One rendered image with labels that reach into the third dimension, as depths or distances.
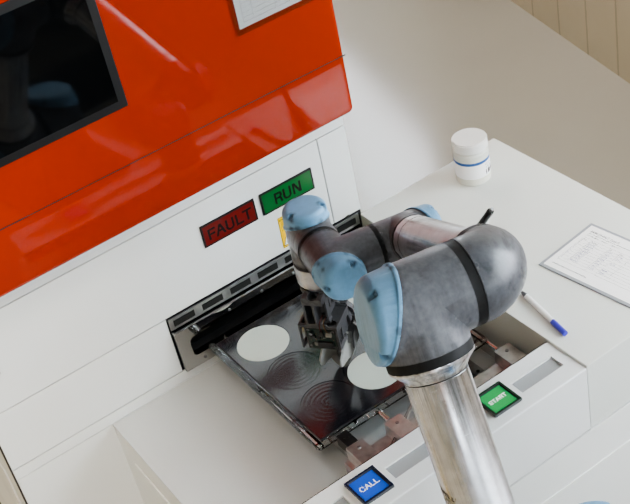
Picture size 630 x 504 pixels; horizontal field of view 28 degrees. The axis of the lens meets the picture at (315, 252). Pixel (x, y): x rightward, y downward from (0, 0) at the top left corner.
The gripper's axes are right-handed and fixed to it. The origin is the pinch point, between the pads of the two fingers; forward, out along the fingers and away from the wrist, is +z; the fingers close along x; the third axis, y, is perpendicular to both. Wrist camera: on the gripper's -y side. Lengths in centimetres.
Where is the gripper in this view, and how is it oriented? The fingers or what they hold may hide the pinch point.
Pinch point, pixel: (343, 357)
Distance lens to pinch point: 223.7
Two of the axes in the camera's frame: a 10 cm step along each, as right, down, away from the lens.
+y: -3.2, 6.2, -7.2
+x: 9.3, 0.6, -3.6
